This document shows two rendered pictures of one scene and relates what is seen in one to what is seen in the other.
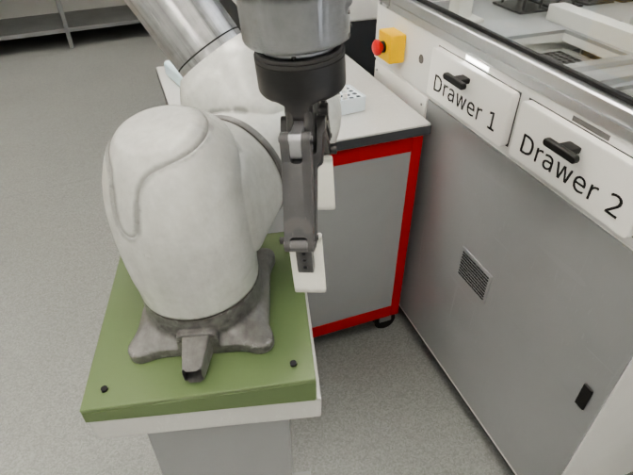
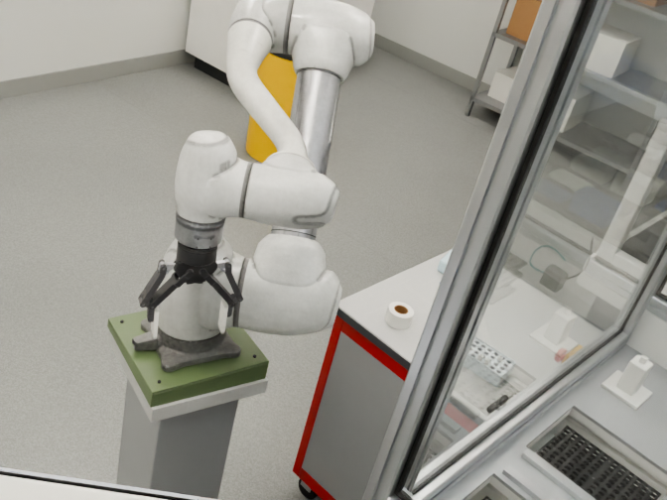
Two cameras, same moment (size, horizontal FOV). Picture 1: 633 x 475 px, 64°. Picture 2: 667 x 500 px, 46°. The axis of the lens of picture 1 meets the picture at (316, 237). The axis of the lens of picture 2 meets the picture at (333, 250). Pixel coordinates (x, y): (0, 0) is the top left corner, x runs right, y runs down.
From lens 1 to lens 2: 1.34 m
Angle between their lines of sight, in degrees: 46
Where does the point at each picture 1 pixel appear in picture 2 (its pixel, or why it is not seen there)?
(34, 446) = not seen: hidden behind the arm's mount
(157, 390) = (126, 338)
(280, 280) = (219, 363)
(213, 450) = (138, 409)
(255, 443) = (148, 426)
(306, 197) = (151, 286)
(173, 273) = not seen: hidden behind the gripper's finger
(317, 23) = (181, 233)
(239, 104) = (255, 262)
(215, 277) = (168, 312)
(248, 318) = (177, 352)
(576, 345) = not seen: outside the picture
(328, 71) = (186, 253)
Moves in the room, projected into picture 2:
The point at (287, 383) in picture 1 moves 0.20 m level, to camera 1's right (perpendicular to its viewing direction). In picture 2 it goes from (146, 383) to (173, 454)
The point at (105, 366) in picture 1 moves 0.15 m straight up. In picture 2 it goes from (135, 316) to (141, 265)
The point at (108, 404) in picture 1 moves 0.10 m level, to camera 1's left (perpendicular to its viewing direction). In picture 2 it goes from (114, 325) to (104, 299)
